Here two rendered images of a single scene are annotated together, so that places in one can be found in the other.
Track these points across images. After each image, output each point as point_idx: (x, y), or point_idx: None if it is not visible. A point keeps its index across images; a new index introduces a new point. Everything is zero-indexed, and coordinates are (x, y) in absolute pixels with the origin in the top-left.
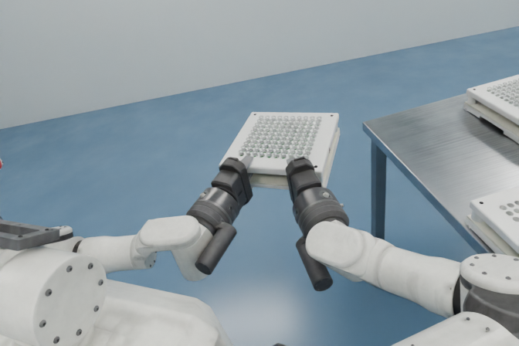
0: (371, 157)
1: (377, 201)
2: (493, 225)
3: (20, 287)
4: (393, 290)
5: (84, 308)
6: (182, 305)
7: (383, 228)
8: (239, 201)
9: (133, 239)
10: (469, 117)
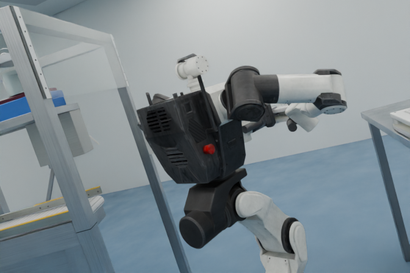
0: (371, 136)
1: (383, 170)
2: (396, 117)
3: (193, 57)
4: (310, 108)
5: (204, 67)
6: None
7: (395, 196)
8: (266, 119)
9: None
10: None
